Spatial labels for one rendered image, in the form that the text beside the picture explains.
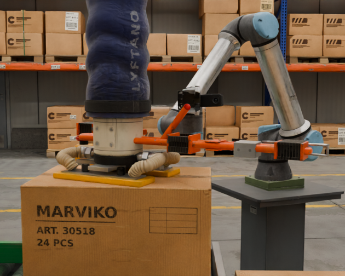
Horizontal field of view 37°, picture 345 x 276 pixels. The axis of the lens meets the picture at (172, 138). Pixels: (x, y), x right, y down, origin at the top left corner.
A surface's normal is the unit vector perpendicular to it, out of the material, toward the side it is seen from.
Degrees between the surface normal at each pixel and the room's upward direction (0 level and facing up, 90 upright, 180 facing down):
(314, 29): 90
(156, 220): 90
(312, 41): 87
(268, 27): 82
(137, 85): 80
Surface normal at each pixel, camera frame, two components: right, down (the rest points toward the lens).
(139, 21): 0.71, -0.11
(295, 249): 0.41, 0.10
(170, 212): -0.07, 0.11
